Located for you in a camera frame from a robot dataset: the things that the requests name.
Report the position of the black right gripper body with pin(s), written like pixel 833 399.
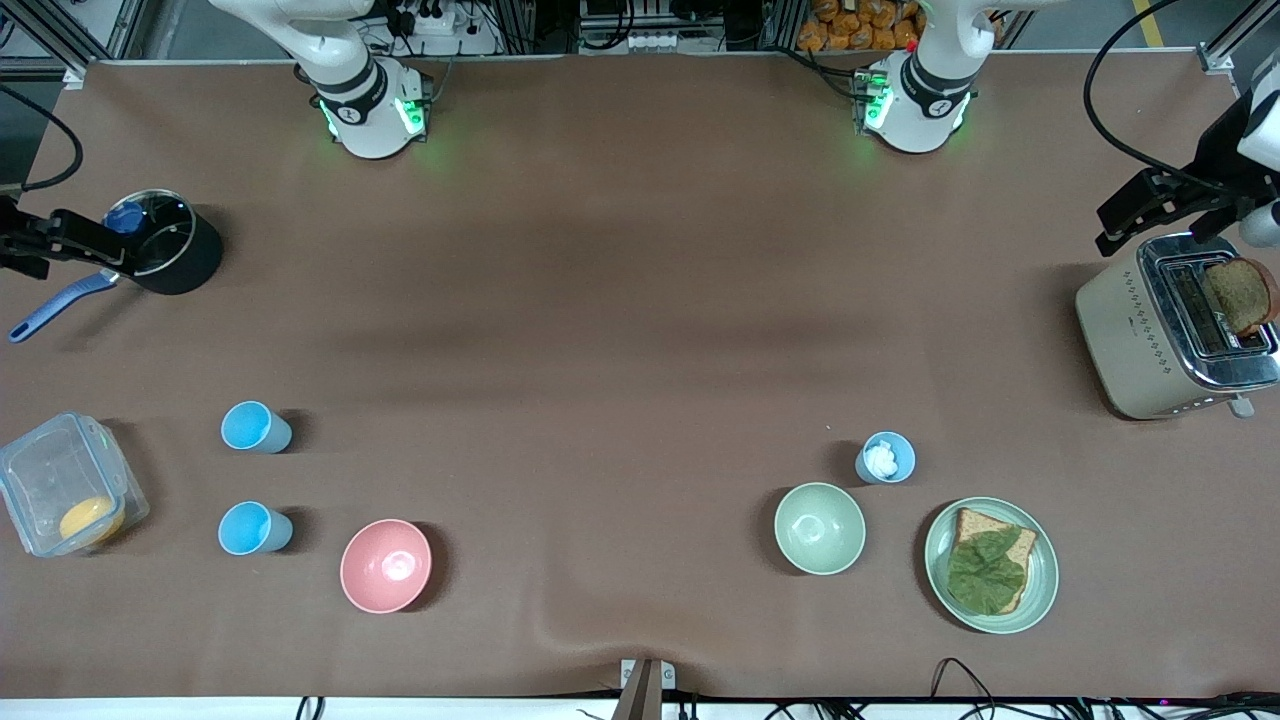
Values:
pixel 12 237

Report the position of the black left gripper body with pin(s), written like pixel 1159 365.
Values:
pixel 1218 152

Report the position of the light blue plastic cup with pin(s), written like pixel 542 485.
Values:
pixel 900 470
pixel 248 527
pixel 252 425

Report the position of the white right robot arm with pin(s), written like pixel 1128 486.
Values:
pixel 365 100

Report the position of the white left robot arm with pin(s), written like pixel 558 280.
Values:
pixel 915 105

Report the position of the glass lid with blue knob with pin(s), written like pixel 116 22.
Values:
pixel 160 235

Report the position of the beige and chrome toaster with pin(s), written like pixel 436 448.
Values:
pixel 1120 340

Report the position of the dark toast slice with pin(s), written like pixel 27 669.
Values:
pixel 1240 295

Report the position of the clear plastic storage container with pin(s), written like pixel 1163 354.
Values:
pixel 45 480

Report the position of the orange round food piece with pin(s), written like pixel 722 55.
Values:
pixel 88 518

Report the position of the orange snack bag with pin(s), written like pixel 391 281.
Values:
pixel 860 25

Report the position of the brown bread slice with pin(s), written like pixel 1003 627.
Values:
pixel 975 522

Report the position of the white crumpled paper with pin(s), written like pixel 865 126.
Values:
pixel 881 459

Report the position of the pale green plate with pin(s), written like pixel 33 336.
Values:
pixel 1042 585

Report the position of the green lettuce leaf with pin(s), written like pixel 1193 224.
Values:
pixel 985 570

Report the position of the white power strip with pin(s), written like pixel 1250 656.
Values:
pixel 425 20

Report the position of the pale green bowl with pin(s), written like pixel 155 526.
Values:
pixel 820 528

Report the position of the pink bowl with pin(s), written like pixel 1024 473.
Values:
pixel 385 566

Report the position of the small white socket strip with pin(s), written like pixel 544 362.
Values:
pixel 652 42

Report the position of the aluminium frame corner bracket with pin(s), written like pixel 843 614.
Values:
pixel 74 78
pixel 1217 58

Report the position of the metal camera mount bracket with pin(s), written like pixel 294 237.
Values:
pixel 645 690

